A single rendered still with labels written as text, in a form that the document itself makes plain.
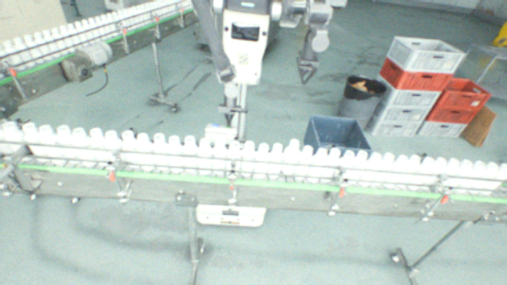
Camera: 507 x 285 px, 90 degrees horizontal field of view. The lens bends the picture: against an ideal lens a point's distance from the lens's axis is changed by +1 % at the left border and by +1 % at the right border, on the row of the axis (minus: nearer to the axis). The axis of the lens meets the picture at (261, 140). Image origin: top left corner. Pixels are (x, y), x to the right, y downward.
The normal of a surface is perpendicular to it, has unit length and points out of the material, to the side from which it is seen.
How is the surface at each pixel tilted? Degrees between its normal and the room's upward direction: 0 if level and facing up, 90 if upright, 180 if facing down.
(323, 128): 90
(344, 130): 90
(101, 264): 0
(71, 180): 90
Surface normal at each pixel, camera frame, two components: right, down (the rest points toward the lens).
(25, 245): 0.12, -0.77
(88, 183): 0.01, 0.64
